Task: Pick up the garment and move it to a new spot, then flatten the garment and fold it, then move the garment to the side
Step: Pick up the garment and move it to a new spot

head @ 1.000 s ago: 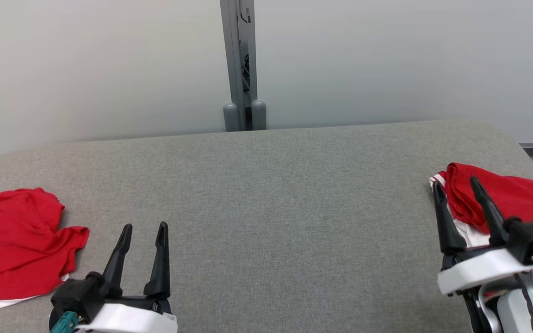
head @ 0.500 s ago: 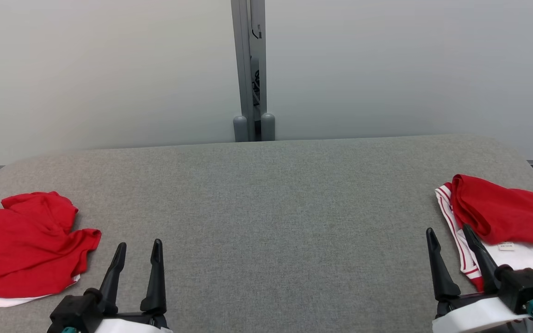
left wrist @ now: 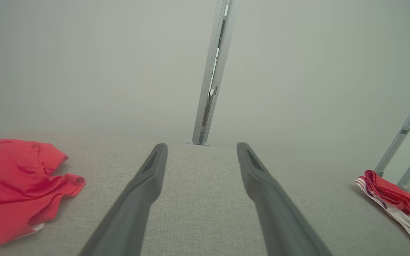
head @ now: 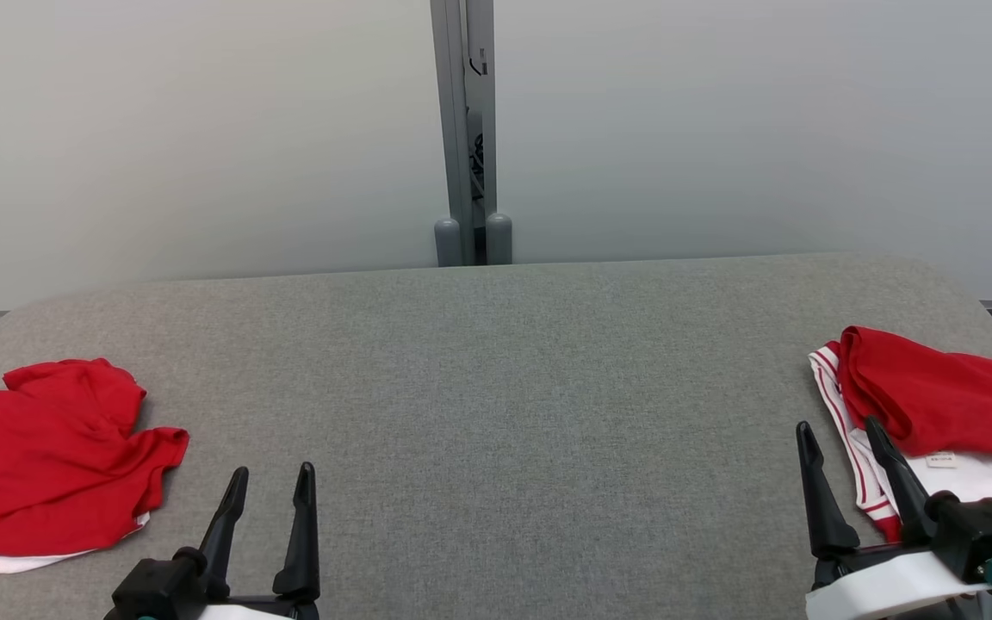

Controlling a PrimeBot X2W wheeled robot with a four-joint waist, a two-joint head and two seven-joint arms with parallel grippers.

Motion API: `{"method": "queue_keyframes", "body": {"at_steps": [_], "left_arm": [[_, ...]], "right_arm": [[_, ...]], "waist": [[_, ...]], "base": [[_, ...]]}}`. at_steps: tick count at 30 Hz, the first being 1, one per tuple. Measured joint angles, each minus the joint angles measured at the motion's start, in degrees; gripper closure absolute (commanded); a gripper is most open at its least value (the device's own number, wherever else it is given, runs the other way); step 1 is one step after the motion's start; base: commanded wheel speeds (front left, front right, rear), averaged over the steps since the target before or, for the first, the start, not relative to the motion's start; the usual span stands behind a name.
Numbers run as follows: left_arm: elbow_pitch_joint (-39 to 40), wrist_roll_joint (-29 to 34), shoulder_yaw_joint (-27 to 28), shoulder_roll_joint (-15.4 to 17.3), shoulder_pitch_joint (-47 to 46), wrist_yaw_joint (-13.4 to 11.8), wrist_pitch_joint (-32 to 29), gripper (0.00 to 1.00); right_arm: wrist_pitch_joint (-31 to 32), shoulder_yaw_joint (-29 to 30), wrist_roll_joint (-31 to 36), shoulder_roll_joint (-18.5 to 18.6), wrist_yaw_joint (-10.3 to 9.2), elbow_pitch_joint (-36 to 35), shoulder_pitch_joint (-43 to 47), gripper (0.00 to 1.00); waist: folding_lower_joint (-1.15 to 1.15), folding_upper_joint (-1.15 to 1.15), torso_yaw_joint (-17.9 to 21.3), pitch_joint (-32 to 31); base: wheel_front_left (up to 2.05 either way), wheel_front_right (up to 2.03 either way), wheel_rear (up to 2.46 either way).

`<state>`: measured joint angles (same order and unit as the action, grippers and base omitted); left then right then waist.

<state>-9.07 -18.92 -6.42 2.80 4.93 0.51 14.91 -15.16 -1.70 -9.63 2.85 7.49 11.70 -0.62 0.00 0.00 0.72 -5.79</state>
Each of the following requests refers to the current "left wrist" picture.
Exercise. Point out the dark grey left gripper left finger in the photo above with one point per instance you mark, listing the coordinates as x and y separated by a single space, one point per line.
126 224

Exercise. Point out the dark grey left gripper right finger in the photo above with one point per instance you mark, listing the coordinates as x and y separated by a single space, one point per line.
279 227

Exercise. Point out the red shorts white waistband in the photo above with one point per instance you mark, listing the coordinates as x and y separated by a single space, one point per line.
12 192

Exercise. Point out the red basketball jersey white trim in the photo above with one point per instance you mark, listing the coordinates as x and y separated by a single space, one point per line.
393 195

